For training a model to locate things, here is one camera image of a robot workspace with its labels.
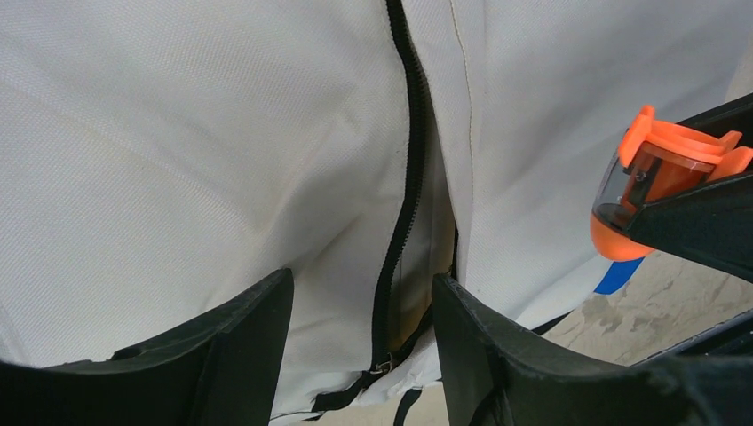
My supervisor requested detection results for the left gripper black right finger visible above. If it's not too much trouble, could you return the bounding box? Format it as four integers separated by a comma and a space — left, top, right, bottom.
432, 274, 752, 425

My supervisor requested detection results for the orange small toy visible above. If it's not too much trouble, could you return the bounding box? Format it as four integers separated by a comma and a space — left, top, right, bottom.
590, 105, 752, 262

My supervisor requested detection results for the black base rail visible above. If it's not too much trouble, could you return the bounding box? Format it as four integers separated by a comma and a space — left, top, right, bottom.
636, 310, 752, 365

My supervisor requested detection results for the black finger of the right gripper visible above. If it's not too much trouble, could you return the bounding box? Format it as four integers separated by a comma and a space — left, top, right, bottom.
626, 173, 752, 282

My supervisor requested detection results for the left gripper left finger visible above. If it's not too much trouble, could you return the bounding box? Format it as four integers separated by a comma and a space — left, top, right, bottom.
1, 269, 294, 425

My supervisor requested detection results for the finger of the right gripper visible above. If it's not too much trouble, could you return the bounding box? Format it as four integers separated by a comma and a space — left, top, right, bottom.
678, 93, 753, 141

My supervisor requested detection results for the beige backpack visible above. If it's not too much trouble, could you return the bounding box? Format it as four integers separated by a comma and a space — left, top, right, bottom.
1, 1, 752, 425

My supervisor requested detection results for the blue pencil sharpener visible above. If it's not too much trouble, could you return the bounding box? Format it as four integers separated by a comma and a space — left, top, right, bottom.
594, 257, 645, 296

